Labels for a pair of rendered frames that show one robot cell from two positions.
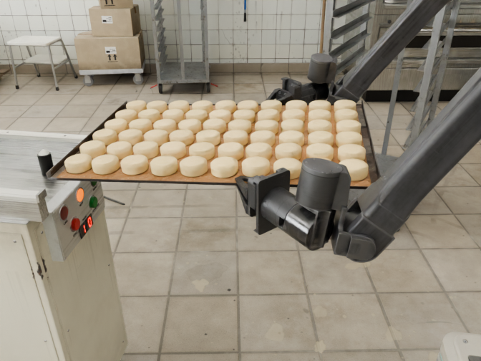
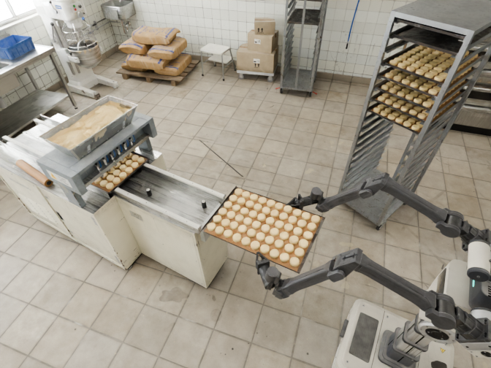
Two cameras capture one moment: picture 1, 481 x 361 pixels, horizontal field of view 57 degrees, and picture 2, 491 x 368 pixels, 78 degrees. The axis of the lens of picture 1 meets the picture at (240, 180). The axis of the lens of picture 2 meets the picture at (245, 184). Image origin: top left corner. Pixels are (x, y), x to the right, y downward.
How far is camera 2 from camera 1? 1.07 m
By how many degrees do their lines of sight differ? 23
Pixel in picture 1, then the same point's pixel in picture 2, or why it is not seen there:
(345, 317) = not seen: hidden behind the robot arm
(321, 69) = (314, 196)
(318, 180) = (269, 277)
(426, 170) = (298, 285)
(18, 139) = (196, 188)
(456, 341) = (359, 304)
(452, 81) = (480, 122)
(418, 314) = (363, 279)
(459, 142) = (307, 283)
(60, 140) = (210, 193)
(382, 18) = not seen: hidden behind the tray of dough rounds
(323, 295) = (321, 255)
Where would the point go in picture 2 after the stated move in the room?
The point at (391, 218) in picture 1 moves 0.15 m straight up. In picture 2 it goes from (288, 292) to (291, 277)
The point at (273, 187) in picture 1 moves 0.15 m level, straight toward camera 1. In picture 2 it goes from (263, 265) to (250, 290)
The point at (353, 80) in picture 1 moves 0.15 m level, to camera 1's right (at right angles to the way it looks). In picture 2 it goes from (326, 204) to (353, 210)
